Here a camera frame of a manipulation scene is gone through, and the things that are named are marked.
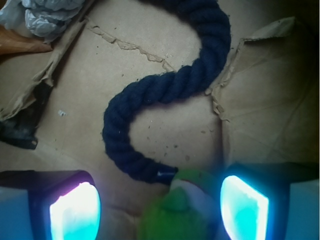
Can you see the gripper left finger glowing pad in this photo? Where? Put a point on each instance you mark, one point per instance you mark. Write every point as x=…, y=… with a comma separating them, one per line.
x=48, y=205

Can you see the green animal toy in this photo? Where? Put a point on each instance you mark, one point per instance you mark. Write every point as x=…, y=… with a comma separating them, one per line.
x=190, y=210

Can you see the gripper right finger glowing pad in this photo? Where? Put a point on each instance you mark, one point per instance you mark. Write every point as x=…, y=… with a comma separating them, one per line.
x=271, y=201

